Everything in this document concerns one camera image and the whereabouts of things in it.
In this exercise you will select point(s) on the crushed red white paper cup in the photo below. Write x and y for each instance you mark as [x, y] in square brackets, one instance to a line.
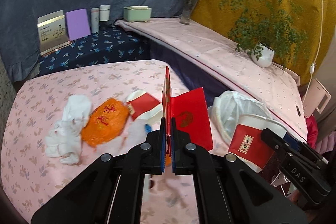
[247, 144]

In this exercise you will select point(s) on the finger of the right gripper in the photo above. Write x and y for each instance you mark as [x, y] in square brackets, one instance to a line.
[286, 149]
[304, 149]

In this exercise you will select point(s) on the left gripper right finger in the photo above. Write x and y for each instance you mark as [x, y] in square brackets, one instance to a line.
[187, 157]

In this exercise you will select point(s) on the pale pink dotted cloth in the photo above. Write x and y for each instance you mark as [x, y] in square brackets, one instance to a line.
[216, 55]

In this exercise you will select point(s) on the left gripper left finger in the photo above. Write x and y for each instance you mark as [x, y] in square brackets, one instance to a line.
[149, 156]

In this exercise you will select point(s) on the crumpled white tissue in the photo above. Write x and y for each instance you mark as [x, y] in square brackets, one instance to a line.
[64, 139]

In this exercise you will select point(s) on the beige open gift box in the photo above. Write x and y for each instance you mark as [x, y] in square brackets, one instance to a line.
[52, 32]

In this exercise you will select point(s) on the white embossed paper towel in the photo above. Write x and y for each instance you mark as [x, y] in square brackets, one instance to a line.
[136, 134]

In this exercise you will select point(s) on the purple box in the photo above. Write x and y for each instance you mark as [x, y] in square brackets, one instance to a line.
[77, 24]

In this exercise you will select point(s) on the white pot green plant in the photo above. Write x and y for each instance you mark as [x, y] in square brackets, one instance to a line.
[272, 24]

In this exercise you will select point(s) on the orange snack wrapper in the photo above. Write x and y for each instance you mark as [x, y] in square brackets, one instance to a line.
[105, 123]

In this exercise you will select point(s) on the black clip on cloth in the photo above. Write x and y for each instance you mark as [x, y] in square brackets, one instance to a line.
[298, 111]

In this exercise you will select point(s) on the red card box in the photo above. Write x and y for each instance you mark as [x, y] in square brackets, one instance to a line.
[190, 113]

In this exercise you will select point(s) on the slim white bottle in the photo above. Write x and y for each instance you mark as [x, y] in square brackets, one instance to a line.
[95, 20]

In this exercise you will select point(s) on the pink rabbit print tablecloth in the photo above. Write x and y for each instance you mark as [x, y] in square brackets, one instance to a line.
[30, 178]

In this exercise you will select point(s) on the mint green tissue box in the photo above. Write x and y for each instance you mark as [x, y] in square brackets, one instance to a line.
[137, 13]

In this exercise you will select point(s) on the navy dragonfly print cloth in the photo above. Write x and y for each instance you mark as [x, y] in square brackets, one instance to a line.
[112, 45]

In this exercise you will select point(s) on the white pink appliance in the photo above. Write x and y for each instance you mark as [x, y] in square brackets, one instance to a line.
[316, 98]

